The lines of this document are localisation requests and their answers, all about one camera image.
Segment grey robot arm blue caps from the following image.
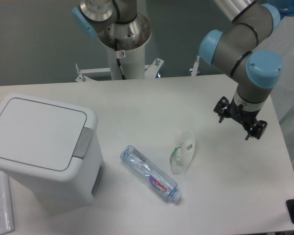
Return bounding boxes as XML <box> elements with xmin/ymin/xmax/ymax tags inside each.
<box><xmin>72</xmin><ymin>0</ymin><xmax>283</xmax><ymax>139</ymax></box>

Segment black cable on pedestal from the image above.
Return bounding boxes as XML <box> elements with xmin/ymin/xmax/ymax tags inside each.
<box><xmin>114</xmin><ymin>39</ymin><xmax>127</xmax><ymax>80</ymax></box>

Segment clear plastic water bottle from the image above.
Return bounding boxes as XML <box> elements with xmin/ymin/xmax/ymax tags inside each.
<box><xmin>120</xmin><ymin>145</ymin><xmax>182</xmax><ymax>204</ymax></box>

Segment white push-top trash can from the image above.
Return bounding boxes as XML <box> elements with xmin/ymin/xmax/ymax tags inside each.
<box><xmin>0</xmin><ymin>93</ymin><xmax>104</xmax><ymax>207</ymax></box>

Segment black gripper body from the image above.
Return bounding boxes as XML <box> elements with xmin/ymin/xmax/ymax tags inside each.
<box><xmin>230</xmin><ymin>97</ymin><xmax>260</xmax><ymax>130</ymax></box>

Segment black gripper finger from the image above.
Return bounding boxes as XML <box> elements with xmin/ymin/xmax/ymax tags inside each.
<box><xmin>245</xmin><ymin>120</ymin><xmax>268</xmax><ymax>141</ymax></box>
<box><xmin>213</xmin><ymin>96</ymin><xmax>230</xmax><ymax>123</ymax></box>

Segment white face mask in bag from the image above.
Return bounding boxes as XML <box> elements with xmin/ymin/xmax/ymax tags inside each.
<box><xmin>170</xmin><ymin>130</ymin><xmax>196</xmax><ymax>174</ymax></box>

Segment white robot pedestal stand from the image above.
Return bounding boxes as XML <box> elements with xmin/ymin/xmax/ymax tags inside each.
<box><xmin>74</xmin><ymin>36</ymin><xmax>201</xmax><ymax>83</ymax></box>

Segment blue water jug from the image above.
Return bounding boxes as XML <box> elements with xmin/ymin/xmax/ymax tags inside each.
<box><xmin>276</xmin><ymin>0</ymin><xmax>294</xmax><ymax>14</ymax></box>

